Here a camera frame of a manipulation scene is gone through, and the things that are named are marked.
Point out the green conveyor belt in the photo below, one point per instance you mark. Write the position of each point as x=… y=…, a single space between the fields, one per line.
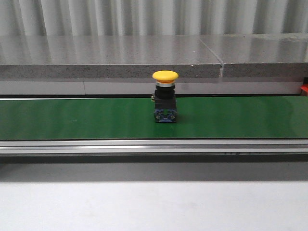
x=128 y=118

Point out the grey stone slab right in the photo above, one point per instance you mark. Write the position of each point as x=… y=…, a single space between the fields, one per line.
x=260 y=55

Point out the grey stone slab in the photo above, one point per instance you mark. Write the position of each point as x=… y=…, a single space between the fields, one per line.
x=260 y=55
x=104 y=57

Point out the white panel below slabs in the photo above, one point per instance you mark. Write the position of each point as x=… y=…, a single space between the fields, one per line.
x=134 y=86

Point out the grey stone slab left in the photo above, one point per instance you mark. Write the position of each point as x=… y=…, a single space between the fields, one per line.
x=104 y=57

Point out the red plastic part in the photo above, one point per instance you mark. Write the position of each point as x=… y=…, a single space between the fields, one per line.
x=304 y=90

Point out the white pleated curtain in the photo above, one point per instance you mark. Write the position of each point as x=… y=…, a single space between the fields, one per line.
x=152 y=17

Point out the aluminium conveyor side rail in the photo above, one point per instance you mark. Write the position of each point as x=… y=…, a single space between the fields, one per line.
x=162 y=147

